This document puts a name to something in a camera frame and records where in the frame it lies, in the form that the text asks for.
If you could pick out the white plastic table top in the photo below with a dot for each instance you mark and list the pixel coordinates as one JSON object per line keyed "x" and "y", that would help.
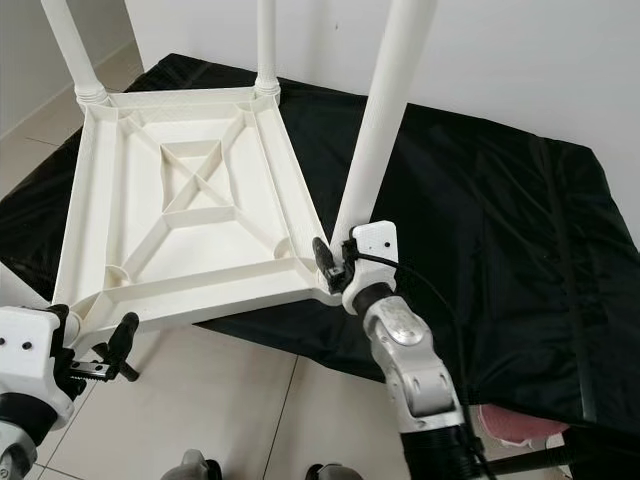
{"x": 110, "y": 200}

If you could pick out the black metal table frame bar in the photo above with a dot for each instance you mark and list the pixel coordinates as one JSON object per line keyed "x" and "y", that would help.
{"x": 530, "y": 462}

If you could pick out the pink slipper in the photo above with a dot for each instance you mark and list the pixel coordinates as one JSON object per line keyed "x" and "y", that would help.
{"x": 520, "y": 425}

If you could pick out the grey robot foot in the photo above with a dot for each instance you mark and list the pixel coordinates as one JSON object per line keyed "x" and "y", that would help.
{"x": 335, "y": 472}
{"x": 195, "y": 467}

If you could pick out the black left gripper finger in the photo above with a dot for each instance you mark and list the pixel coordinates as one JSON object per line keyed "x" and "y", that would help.
{"x": 125, "y": 335}

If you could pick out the black table cloth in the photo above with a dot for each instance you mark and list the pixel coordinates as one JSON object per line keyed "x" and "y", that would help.
{"x": 510, "y": 200}

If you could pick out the grey left robot foot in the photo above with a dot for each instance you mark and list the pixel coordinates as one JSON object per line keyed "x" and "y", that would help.
{"x": 195, "y": 467}

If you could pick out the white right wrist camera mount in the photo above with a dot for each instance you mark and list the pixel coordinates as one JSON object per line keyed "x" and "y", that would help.
{"x": 375, "y": 242}

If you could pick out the grey right robot foot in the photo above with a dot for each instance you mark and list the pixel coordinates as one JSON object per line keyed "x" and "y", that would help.
{"x": 335, "y": 472}

